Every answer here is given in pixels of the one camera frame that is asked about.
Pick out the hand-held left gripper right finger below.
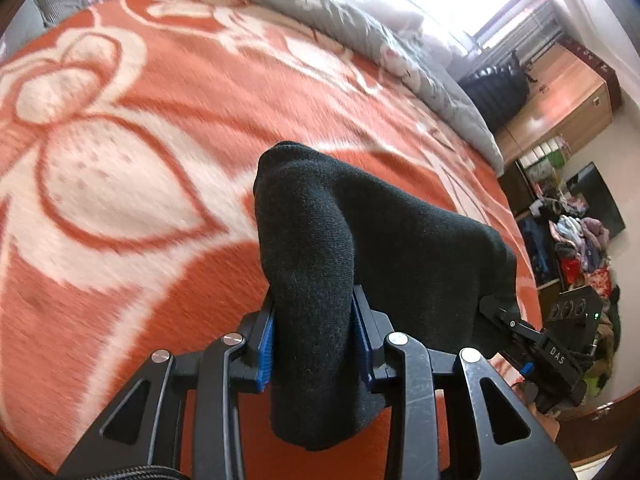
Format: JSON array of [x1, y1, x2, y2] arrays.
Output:
[[350, 285, 576, 480]]

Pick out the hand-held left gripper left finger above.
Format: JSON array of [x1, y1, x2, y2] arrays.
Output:
[[57, 305, 276, 480]]

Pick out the black pants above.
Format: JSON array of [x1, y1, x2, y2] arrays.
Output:
[[252, 141, 518, 452]]

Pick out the person's right hand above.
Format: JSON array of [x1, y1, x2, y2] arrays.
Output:
[[522, 384, 564, 444]]

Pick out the dark low cabinet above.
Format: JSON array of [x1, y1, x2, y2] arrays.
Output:
[[500, 165, 566, 291]]

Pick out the red patterned cloth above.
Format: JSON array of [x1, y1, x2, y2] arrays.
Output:
[[560, 255, 616, 306]]

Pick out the pile of mixed clothes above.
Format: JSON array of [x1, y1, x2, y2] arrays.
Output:
[[537, 195, 613, 286]]

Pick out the orange floral blanket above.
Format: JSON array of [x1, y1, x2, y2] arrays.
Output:
[[0, 0, 546, 476]]

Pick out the black flat monitor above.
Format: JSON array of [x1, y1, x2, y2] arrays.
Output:
[[562, 161, 627, 236]]

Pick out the black puffer jacket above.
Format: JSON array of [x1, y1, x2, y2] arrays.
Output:
[[457, 50, 533, 133]]

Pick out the wooden wardrobe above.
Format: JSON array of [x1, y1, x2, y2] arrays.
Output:
[[495, 42, 626, 163]]

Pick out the white radiator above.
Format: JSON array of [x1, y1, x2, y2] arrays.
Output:
[[472, 0, 558, 78]]

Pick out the grey floral quilt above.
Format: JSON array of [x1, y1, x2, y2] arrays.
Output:
[[152, 0, 506, 176]]

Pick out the white pillow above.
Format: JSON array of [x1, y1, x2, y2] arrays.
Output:
[[325, 0, 466, 61]]

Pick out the grey padded cushion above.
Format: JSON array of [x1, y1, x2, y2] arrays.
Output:
[[0, 0, 166, 58]]

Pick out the black braided cable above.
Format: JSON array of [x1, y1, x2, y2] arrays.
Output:
[[57, 465, 186, 480]]

